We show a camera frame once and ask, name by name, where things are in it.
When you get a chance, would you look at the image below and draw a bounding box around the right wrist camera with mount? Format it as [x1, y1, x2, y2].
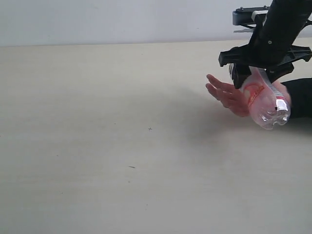
[232, 6, 312, 34]

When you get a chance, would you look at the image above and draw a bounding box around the person's open hand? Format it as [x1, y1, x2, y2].
[206, 74, 250, 117]

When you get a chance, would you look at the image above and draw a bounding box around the red white bottle black cap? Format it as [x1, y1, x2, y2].
[229, 64, 291, 130]

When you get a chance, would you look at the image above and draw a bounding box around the black sleeved forearm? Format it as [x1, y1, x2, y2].
[282, 78, 312, 118]

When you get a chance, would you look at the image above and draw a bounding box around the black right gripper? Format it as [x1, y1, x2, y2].
[218, 0, 312, 89]

